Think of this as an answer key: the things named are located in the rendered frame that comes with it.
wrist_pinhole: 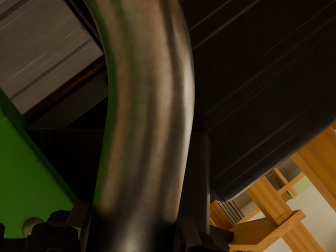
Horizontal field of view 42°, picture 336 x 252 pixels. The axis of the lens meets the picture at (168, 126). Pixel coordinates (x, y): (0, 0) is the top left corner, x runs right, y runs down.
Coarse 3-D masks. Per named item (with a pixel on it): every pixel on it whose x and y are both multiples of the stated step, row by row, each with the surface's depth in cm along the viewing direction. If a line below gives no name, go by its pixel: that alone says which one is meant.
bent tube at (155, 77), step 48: (96, 0) 14; (144, 0) 14; (144, 48) 14; (144, 96) 14; (192, 96) 15; (144, 144) 14; (96, 192) 15; (144, 192) 14; (96, 240) 14; (144, 240) 14
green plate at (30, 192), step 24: (0, 96) 26; (0, 120) 20; (24, 120) 27; (0, 144) 20; (24, 144) 20; (0, 168) 20; (24, 168) 20; (48, 168) 20; (0, 192) 20; (24, 192) 20; (48, 192) 20; (72, 192) 21; (0, 216) 20; (24, 216) 20; (48, 216) 20
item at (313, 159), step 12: (324, 132) 94; (312, 144) 94; (324, 144) 94; (300, 156) 94; (312, 156) 94; (324, 156) 93; (300, 168) 101; (312, 168) 93; (324, 168) 93; (312, 180) 99; (324, 180) 93; (324, 192) 96
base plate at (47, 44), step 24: (24, 0) 55; (48, 0) 58; (0, 24) 56; (24, 24) 59; (48, 24) 63; (72, 24) 67; (0, 48) 60; (24, 48) 64; (48, 48) 68; (72, 48) 73; (96, 48) 79; (0, 72) 65; (24, 72) 70; (48, 72) 75; (72, 72) 81; (24, 96) 77
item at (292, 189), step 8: (272, 176) 917; (280, 176) 874; (296, 176) 871; (304, 176) 880; (280, 184) 913; (288, 184) 866; (296, 184) 877; (304, 184) 877; (280, 192) 862; (288, 192) 877; (296, 192) 873; (216, 200) 852; (256, 208) 852; (248, 216) 847
